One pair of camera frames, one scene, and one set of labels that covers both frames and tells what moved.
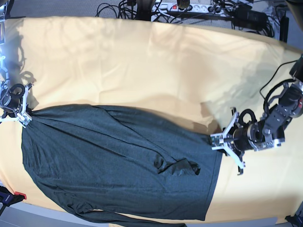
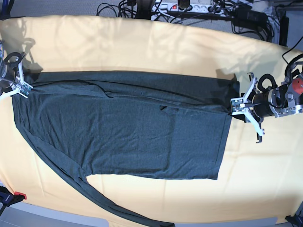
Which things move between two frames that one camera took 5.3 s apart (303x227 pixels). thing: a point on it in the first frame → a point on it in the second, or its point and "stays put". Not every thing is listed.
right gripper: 242,134 → 262,98
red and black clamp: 7,198 stays put
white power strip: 193,8 stays put
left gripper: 13,102 → 12,81
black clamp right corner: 297,220 stays put
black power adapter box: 245,16 stays put
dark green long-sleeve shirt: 99,159 → 119,124
